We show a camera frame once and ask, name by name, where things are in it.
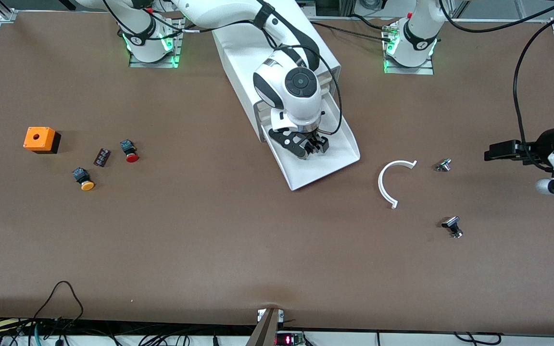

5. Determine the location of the black cable bundle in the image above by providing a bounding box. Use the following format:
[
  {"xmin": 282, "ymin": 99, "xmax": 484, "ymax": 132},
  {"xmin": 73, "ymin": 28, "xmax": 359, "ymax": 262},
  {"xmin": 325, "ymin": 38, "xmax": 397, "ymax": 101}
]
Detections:
[{"xmin": 0, "ymin": 317, "xmax": 249, "ymax": 346}]

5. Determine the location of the red push button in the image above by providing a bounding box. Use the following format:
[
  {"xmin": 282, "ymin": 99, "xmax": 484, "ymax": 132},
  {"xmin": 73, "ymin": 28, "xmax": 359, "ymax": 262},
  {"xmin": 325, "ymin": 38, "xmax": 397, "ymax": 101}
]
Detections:
[{"xmin": 120, "ymin": 139, "xmax": 139, "ymax": 163}]

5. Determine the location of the red LED display device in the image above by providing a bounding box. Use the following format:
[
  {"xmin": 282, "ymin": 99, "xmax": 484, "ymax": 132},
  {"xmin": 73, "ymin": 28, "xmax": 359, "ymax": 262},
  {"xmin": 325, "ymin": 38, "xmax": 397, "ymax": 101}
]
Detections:
[{"xmin": 276, "ymin": 332, "xmax": 305, "ymax": 346}]

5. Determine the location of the black cable below table edge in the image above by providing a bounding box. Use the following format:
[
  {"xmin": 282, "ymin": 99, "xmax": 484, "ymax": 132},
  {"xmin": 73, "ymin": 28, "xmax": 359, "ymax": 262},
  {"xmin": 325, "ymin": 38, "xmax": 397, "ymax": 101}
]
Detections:
[{"xmin": 453, "ymin": 332, "xmax": 504, "ymax": 345}]

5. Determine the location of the black-topped knob switch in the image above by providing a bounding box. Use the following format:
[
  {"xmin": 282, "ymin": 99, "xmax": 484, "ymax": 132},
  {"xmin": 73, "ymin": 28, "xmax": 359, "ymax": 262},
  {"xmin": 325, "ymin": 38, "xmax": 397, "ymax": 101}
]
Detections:
[{"xmin": 441, "ymin": 216, "xmax": 464, "ymax": 239}]

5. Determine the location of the orange and black button box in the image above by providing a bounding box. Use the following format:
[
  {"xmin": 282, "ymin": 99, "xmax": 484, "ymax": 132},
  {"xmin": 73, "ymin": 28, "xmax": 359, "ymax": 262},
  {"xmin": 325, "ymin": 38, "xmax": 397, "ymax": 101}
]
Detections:
[{"xmin": 23, "ymin": 126, "xmax": 61, "ymax": 154}]

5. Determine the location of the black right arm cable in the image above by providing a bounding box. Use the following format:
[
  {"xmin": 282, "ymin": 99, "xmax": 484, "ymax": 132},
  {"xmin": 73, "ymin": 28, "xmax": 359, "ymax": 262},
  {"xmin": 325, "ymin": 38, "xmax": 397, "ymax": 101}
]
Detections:
[{"xmin": 101, "ymin": 0, "xmax": 343, "ymax": 136}]

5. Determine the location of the black cable to arm base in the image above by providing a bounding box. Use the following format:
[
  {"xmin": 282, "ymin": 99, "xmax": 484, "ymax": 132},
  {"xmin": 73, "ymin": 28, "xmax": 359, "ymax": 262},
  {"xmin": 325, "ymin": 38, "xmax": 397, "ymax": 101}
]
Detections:
[{"xmin": 308, "ymin": 13, "xmax": 395, "ymax": 40}]

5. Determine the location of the white curved plastic clip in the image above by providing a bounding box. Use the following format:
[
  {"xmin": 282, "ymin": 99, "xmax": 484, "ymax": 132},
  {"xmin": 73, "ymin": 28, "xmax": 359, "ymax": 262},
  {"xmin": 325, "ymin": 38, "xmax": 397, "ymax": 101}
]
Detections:
[{"xmin": 378, "ymin": 160, "xmax": 418, "ymax": 210}]

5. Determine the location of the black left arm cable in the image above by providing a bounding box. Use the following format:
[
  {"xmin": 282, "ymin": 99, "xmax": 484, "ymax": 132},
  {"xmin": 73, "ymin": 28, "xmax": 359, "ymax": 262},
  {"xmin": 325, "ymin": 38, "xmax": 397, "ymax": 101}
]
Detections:
[{"xmin": 513, "ymin": 9, "xmax": 554, "ymax": 172}]

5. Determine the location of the yellow push button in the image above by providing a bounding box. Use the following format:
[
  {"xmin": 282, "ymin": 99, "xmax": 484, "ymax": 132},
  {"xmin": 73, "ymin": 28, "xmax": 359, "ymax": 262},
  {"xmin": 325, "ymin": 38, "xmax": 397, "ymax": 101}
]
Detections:
[{"xmin": 72, "ymin": 167, "xmax": 96, "ymax": 192}]

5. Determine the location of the black looped cable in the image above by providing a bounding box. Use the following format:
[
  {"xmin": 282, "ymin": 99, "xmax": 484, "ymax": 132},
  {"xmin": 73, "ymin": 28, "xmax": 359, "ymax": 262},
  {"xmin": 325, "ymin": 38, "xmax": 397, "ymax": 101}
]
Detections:
[{"xmin": 32, "ymin": 281, "xmax": 84, "ymax": 323}]

